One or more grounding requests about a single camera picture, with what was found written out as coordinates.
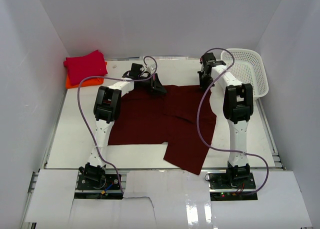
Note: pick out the folded bright red t-shirt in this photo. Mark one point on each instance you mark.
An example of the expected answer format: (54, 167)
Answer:
(79, 68)

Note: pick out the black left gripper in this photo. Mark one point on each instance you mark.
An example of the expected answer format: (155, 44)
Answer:
(153, 81)

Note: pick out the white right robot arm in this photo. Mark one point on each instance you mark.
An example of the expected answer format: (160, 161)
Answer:
(237, 109)

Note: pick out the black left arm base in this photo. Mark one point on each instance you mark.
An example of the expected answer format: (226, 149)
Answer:
(107, 188)

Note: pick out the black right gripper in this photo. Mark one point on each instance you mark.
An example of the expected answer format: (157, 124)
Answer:
(204, 79)

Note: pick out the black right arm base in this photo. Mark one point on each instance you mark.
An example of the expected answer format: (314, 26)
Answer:
(222, 190)

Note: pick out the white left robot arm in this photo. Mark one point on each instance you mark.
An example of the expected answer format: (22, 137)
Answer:
(106, 110)

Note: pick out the white perforated plastic basket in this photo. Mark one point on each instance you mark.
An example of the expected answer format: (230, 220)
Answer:
(247, 68)

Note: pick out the dark red t-shirt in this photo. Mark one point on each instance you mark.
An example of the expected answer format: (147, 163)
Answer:
(182, 118)

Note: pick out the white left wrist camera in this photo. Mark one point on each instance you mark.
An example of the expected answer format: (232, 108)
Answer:
(151, 69)

